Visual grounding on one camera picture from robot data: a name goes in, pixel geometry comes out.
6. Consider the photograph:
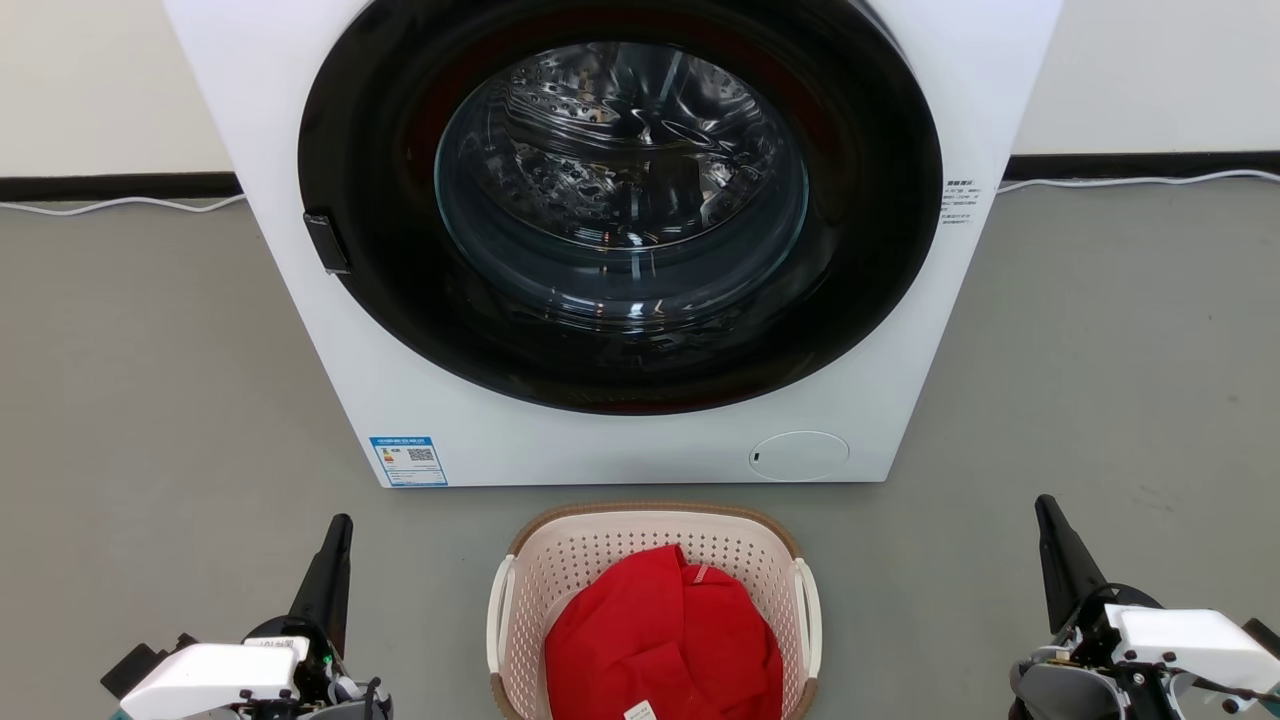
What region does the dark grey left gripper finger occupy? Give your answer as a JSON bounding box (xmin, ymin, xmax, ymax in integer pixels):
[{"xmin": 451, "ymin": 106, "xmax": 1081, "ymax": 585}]
[{"xmin": 288, "ymin": 514, "xmax": 354, "ymax": 656}]

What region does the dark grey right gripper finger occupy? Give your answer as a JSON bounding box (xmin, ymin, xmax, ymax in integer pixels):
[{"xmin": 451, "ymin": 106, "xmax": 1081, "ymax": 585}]
[{"xmin": 1034, "ymin": 494, "xmax": 1109, "ymax": 633}]

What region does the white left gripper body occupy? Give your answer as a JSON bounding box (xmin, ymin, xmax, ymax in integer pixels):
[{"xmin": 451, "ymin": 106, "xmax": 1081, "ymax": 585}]
[{"xmin": 118, "ymin": 616, "xmax": 391, "ymax": 720}]

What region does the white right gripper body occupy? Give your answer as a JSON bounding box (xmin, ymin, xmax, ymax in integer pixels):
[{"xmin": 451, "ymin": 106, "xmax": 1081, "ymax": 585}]
[{"xmin": 1010, "ymin": 585, "xmax": 1280, "ymax": 720}]

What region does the beige perforated laundry basket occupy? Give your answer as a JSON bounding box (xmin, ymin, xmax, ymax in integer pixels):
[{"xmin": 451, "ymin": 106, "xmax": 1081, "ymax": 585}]
[{"xmin": 486, "ymin": 502, "xmax": 823, "ymax": 720}]

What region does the blue energy label sticker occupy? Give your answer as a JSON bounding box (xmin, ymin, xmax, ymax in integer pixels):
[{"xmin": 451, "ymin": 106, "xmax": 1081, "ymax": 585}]
[{"xmin": 369, "ymin": 436, "xmax": 449, "ymax": 488}]

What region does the black round washer door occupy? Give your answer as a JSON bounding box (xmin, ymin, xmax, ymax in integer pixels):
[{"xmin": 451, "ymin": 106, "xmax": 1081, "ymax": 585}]
[{"xmin": 298, "ymin": 0, "xmax": 944, "ymax": 416}]

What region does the round white filter cover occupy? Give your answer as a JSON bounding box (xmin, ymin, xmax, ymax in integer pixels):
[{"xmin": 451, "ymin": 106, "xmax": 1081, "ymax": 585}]
[{"xmin": 749, "ymin": 431, "xmax": 850, "ymax": 482}]

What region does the white front-load washing machine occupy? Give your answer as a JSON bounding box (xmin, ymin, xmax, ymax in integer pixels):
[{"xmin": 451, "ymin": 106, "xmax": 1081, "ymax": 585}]
[{"xmin": 163, "ymin": 0, "xmax": 1064, "ymax": 488}]

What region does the red garment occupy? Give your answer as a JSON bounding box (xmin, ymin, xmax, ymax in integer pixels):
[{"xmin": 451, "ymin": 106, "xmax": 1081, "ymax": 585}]
[{"xmin": 545, "ymin": 545, "xmax": 784, "ymax": 720}]

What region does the small text sticker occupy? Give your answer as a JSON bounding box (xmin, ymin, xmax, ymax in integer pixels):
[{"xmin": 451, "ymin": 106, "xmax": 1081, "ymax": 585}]
[{"xmin": 942, "ymin": 178, "xmax": 983, "ymax": 227}]

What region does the steel washer drum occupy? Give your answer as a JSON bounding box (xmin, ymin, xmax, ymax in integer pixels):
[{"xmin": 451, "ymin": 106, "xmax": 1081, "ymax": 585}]
[{"xmin": 436, "ymin": 42, "xmax": 809, "ymax": 331}]

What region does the black door handle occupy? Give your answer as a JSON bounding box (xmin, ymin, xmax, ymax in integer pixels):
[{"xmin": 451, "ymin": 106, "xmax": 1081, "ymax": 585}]
[{"xmin": 303, "ymin": 211, "xmax": 352, "ymax": 275}]

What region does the white floor cable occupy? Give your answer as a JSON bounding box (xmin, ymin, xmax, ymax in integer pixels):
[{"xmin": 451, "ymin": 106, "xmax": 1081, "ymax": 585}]
[
  {"xmin": 0, "ymin": 194, "xmax": 247, "ymax": 217},
  {"xmin": 997, "ymin": 169, "xmax": 1280, "ymax": 195}
]

